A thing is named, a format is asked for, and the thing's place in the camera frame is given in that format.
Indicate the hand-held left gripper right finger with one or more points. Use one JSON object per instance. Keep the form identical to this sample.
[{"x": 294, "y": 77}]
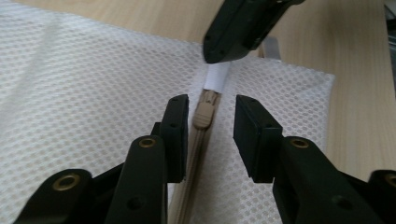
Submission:
[{"x": 258, "y": 143}]

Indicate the white mesh laundry bag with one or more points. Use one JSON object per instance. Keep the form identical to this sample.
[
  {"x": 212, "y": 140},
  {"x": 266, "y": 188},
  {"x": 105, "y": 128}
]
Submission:
[{"x": 93, "y": 93}]

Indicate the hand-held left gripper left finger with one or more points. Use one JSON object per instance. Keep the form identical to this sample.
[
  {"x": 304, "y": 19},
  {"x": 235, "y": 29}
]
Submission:
[{"x": 174, "y": 137}]

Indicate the beige zipper pull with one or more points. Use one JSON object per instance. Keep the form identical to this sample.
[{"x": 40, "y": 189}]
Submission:
[{"x": 204, "y": 115}]

